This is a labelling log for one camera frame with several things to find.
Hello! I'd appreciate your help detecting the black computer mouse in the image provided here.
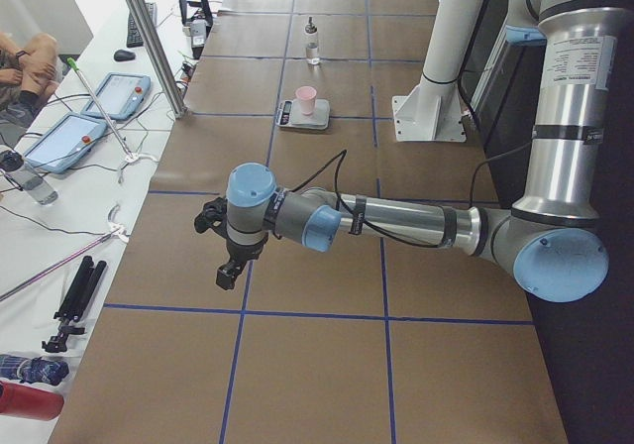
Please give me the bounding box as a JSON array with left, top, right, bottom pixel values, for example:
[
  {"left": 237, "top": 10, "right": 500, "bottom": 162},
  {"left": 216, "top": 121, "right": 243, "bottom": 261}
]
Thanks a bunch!
[{"left": 113, "top": 50, "right": 136, "bottom": 62}]

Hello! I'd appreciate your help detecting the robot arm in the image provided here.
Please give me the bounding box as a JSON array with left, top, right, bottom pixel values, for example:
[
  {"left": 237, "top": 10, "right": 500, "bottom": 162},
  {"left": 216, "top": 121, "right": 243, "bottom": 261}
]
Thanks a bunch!
[{"left": 194, "top": 0, "right": 633, "bottom": 302}]

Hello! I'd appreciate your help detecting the black folded tripod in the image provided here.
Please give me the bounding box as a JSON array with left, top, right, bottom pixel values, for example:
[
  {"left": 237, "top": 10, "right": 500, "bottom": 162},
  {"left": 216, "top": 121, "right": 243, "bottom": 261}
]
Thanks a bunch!
[{"left": 42, "top": 256, "right": 107, "bottom": 353}]

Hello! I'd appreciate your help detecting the green tipped metal rod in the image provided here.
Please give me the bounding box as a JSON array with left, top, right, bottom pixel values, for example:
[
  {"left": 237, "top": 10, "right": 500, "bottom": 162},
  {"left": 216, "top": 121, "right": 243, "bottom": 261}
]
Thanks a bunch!
[{"left": 66, "top": 57, "right": 139, "bottom": 164}]

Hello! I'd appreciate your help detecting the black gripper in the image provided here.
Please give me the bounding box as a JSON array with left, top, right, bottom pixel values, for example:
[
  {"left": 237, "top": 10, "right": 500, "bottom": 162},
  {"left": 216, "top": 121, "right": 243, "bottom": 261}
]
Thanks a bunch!
[{"left": 216, "top": 238, "right": 267, "bottom": 290}]

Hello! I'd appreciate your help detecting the black keyboard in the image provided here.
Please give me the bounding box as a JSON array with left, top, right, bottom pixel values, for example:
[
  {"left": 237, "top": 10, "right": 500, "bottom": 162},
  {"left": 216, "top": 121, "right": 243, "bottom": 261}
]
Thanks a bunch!
[{"left": 126, "top": 2, "right": 158, "bottom": 48}]

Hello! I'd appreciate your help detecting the glass sauce bottle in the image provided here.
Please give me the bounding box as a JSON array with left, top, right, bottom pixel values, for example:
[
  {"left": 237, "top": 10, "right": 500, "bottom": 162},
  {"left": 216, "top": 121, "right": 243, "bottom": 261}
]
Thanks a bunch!
[{"left": 304, "top": 17, "right": 321, "bottom": 65}]

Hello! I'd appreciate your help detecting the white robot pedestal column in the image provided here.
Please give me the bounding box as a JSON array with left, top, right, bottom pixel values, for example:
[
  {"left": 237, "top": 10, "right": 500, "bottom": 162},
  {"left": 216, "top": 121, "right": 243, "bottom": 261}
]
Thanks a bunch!
[{"left": 392, "top": 0, "right": 484, "bottom": 143}]

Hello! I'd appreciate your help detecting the blue teach pendant near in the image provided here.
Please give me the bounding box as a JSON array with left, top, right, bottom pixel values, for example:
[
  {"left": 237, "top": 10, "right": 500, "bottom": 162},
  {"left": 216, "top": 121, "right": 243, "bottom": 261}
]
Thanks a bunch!
[{"left": 23, "top": 112, "right": 107, "bottom": 174}]

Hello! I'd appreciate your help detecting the seated person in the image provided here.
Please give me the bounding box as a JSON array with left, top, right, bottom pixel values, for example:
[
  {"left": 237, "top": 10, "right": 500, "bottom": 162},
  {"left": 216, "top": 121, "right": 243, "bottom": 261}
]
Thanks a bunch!
[{"left": 1, "top": 32, "right": 61, "bottom": 129}]

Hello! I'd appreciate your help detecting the pink thin rod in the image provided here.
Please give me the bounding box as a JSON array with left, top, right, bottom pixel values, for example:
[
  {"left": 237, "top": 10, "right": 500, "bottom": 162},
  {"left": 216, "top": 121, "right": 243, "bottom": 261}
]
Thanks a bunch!
[{"left": 0, "top": 230, "right": 119, "bottom": 302}]

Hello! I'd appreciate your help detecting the blue teach pendant far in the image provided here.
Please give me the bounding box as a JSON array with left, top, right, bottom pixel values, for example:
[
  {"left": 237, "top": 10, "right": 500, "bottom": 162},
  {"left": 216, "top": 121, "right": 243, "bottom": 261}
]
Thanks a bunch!
[{"left": 96, "top": 72, "right": 152, "bottom": 121}]

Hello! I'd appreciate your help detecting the pink plastic cup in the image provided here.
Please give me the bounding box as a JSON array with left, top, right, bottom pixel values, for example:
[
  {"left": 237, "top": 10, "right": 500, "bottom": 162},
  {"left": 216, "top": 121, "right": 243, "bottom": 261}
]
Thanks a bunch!
[{"left": 295, "top": 85, "right": 317, "bottom": 115}]

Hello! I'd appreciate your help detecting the blue teach pendant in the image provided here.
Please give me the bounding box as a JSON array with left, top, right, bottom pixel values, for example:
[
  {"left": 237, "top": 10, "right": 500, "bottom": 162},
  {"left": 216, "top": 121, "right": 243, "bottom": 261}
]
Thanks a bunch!
[
  {"left": 23, "top": 112, "right": 107, "bottom": 174},
  {"left": 96, "top": 72, "right": 152, "bottom": 121}
]

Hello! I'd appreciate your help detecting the blue folded umbrella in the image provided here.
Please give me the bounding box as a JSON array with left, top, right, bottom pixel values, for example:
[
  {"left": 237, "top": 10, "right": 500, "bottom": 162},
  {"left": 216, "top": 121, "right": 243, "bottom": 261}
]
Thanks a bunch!
[{"left": 1, "top": 354, "right": 69, "bottom": 387}]

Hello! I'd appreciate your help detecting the digital kitchen scale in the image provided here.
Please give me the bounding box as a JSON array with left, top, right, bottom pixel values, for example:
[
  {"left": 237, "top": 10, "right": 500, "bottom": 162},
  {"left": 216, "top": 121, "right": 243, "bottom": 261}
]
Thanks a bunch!
[{"left": 275, "top": 99, "right": 330, "bottom": 131}]

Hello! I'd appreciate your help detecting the aluminium frame post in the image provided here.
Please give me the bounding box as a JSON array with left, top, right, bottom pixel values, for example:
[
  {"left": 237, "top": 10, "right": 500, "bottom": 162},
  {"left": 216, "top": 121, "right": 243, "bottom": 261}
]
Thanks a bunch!
[{"left": 125, "top": 0, "right": 186, "bottom": 119}]

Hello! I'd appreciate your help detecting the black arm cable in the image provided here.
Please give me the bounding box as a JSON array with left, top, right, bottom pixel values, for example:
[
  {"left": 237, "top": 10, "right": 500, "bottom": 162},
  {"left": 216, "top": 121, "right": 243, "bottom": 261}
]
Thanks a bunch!
[{"left": 286, "top": 149, "right": 539, "bottom": 250}]

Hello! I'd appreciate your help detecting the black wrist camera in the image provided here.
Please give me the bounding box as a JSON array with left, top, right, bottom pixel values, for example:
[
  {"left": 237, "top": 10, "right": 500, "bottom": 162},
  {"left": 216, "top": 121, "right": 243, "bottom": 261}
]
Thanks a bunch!
[{"left": 194, "top": 196, "right": 227, "bottom": 239}]

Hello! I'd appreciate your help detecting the red metal bottle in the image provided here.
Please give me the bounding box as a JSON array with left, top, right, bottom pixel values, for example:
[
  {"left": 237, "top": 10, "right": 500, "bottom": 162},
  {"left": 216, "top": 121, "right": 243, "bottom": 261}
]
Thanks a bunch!
[{"left": 1, "top": 382, "right": 64, "bottom": 421}]

